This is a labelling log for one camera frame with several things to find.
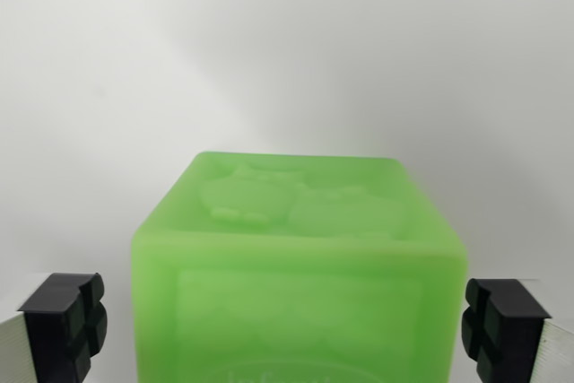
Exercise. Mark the green soft toy cube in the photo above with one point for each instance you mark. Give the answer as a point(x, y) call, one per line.
point(300, 293)

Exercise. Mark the black-padded silver gripper right finger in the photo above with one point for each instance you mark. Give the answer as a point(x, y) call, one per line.
point(515, 338)

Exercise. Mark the black-padded silver gripper left finger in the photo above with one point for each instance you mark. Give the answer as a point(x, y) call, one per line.
point(49, 333)

